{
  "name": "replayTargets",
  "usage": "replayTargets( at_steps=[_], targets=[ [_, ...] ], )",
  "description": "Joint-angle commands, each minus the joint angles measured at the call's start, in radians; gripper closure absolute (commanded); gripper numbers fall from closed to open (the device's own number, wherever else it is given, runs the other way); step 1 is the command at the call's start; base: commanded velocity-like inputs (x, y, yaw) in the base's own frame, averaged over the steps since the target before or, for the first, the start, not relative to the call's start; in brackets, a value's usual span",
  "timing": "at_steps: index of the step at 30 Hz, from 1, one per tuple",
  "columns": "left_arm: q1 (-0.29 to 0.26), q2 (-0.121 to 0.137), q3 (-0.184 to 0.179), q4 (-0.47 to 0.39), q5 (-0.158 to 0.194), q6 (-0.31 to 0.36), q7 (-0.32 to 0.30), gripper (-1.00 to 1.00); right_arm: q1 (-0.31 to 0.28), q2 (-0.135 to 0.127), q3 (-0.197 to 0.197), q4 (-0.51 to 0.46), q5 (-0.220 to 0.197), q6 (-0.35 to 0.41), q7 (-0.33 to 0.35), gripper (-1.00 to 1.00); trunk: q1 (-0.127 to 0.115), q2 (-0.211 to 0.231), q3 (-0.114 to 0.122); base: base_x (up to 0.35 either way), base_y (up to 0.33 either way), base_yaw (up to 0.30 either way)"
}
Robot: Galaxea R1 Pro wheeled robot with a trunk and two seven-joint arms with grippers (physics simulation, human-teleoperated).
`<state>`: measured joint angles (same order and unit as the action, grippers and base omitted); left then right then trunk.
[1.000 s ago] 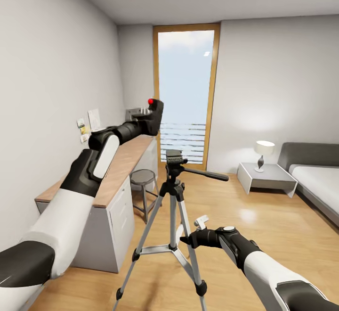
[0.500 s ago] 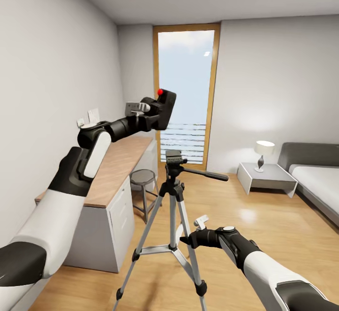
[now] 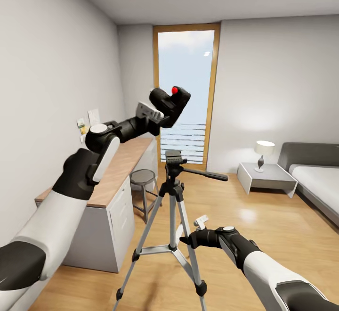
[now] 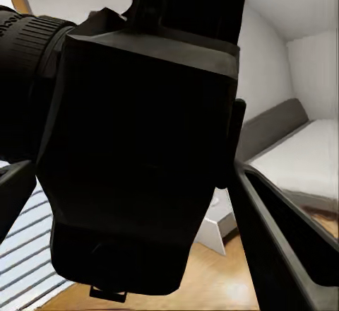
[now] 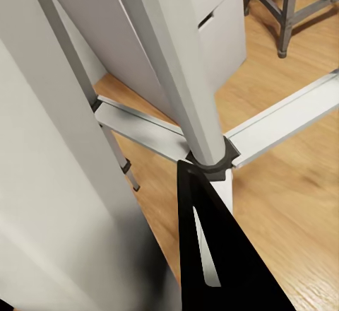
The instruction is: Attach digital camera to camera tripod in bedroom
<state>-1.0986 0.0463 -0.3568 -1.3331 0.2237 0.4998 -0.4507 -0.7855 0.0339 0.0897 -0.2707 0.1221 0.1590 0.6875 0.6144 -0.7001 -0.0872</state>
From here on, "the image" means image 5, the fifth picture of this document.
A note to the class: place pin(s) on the camera tripod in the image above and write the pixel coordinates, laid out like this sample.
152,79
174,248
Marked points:
72,234

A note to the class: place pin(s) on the taboret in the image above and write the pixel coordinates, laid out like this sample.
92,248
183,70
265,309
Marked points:
287,17

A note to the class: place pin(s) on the desk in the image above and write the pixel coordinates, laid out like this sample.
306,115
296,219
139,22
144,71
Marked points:
107,28

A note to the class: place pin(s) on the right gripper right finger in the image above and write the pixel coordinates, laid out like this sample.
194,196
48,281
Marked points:
246,282

